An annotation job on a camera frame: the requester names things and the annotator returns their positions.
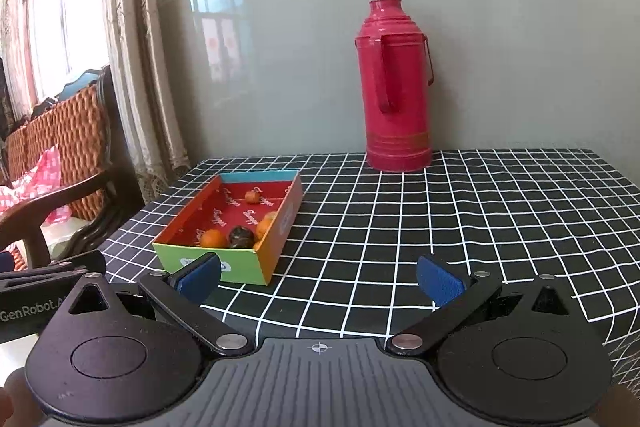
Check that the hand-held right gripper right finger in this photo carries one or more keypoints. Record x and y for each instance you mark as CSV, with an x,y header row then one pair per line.
x,y
440,279

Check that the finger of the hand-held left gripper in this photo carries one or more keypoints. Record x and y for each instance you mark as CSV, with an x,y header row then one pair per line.
x,y
60,269

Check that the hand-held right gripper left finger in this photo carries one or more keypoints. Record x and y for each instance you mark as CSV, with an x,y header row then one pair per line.
x,y
200,278

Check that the colourful cardboard box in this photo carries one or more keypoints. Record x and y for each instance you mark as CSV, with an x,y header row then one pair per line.
x,y
240,264

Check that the dark brown mangosteen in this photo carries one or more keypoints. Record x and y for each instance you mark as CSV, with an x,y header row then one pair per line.
x,y
240,237

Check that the small carrot piece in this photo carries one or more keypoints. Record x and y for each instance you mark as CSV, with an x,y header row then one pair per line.
x,y
252,196

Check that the black checked tablecloth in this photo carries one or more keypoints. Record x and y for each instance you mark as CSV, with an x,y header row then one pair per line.
x,y
450,217

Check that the pink checked cloth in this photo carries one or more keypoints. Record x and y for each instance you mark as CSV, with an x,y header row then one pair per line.
x,y
35,177

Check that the wicker wooden chair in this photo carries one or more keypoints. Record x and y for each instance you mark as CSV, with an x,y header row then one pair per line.
x,y
75,132

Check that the red thermos flask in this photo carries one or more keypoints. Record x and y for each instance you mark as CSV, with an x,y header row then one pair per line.
x,y
397,97

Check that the beige curtain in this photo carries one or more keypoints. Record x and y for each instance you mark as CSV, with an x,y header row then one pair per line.
x,y
145,57

